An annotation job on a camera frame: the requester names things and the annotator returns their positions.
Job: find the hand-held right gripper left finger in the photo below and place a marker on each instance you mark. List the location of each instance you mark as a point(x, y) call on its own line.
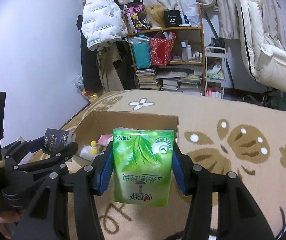
point(105, 172)

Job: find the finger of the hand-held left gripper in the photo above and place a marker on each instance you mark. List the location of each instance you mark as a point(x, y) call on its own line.
point(69, 152)
point(20, 150)

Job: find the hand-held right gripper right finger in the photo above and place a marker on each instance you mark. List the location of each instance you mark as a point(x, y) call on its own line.
point(179, 171)

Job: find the black tissue pack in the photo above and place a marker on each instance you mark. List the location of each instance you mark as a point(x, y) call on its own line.
point(58, 140)

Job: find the white fluffy plush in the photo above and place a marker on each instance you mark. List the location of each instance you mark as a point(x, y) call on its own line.
point(88, 152)

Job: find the yellow plush doll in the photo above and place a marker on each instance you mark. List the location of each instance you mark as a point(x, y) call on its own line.
point(93, 143)

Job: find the striped pink tissue pack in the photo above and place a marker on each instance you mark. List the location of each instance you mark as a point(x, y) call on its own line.
point(106, 140)

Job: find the green tissue pack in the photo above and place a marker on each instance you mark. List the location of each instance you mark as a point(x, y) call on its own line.
point(143, 165)

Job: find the printed cardboard box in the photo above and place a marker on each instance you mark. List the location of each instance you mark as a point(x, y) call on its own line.
point(133, 120)

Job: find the person's left hand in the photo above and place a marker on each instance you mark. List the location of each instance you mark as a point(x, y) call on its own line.
point(3, 224)

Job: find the plastic bag with yellow toy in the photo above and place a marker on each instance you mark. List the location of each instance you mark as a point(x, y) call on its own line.
point(85, 90)

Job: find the beige coat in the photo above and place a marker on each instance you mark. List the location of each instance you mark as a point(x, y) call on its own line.
point(110, 72)

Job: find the stack of books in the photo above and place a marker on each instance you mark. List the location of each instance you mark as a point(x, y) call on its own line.
point(178, 80)

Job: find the black coat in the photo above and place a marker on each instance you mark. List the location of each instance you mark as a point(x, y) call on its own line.
point(89, 62)

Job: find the white trolley cart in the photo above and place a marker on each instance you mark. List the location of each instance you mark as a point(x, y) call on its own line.
point(215, 70)

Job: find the row of cosmetic bottles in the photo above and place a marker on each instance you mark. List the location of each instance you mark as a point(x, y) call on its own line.
point(189, 52)

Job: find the teal bag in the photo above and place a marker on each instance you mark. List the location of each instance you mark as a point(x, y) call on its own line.
point(140, 53)

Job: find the red gift bag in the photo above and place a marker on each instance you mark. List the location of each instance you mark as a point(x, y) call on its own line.
point(161, 50)

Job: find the green plastic bag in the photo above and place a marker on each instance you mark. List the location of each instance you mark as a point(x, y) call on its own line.
point(281, 101)

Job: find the wooden shelf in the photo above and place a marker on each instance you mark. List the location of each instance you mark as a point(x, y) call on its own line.
point(201, 37)

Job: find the white puffer jacket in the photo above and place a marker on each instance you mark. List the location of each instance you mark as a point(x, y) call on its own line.
point(103, 17)

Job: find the patterned purple bag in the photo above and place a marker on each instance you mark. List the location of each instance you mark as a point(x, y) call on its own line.
point(136, 15)

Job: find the black gift box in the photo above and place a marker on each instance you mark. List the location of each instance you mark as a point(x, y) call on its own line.
point(173, 18)

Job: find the blonde wig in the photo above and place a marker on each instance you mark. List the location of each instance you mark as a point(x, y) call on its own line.
point(155, 16)

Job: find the cream puffer coat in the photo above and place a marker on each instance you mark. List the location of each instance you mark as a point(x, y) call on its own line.
point(265, 35)

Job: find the white plastic bag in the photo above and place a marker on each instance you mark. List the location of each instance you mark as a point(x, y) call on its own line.
point(189, 7)

